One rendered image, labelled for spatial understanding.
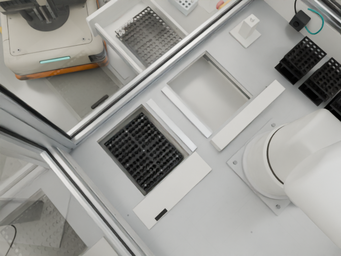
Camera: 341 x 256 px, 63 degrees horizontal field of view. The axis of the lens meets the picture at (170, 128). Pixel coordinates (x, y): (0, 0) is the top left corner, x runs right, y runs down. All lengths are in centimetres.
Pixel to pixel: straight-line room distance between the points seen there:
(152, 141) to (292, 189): 63
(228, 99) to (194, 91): 14
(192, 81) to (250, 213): 54
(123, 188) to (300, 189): 62
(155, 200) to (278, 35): 76
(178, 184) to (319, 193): 56
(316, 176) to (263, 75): 71
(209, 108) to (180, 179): 34
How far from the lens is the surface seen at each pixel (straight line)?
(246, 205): 96
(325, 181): 42
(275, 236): 99
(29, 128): 70
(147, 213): 91
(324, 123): 68
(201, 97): 112
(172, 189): 91
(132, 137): 99
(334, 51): 120
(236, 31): 114
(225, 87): 116
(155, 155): 98
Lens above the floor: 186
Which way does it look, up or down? 75 degrees down
